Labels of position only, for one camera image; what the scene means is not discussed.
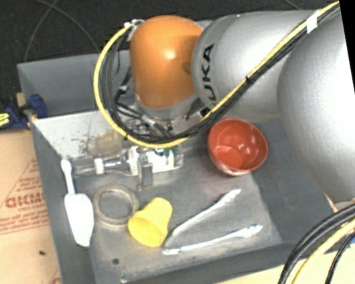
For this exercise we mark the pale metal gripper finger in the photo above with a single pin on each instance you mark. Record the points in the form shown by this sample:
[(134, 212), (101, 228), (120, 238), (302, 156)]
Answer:
[(113, 164), (106, 143)]

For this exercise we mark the yellow plastic cup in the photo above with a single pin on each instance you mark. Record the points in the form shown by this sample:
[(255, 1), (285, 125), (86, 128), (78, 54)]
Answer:
[(151, 224)]

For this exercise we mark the white plastic scoop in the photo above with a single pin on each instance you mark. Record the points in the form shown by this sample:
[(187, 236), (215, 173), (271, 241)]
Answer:
[(80, 216)]

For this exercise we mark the clear plastic tongs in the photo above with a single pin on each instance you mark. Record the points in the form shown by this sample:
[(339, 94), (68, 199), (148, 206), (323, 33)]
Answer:
[(204, 215)]

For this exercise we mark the grey metal bin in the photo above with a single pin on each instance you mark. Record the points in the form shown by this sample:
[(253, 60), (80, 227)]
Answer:
[(210, 213)]

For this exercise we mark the red bowl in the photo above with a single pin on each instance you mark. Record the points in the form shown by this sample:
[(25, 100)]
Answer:
[(238, 147)]

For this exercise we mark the brown cardboard board, red print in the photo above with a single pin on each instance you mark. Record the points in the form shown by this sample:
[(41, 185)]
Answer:
[(9, 188)]

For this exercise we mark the black cylinder on white bracket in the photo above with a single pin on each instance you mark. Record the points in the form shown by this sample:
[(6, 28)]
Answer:
[(205, 110)]

